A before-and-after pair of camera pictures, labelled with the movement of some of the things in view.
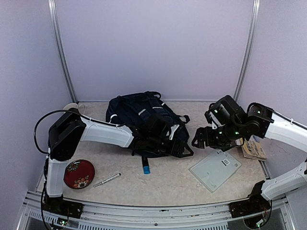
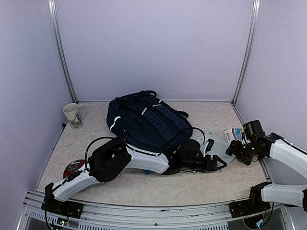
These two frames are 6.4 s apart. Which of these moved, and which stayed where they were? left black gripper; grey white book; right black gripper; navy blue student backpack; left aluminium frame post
Moved: right black gripper; grey white book; left black gripper
Stayed: navy blue student backpack; left aluminium frame post
